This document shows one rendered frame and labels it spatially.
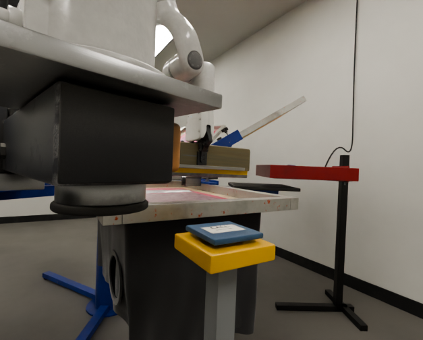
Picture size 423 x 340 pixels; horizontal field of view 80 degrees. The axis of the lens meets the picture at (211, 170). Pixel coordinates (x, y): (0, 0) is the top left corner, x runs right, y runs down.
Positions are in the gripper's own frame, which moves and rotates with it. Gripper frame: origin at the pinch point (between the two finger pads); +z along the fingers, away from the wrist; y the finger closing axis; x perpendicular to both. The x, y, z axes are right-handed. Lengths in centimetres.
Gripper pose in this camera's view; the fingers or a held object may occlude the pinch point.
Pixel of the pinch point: (198, 158)
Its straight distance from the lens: 77.0
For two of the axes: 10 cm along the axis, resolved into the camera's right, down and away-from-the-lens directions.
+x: 8.5, 0.3, 5.3
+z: -0.5, 10.0, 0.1
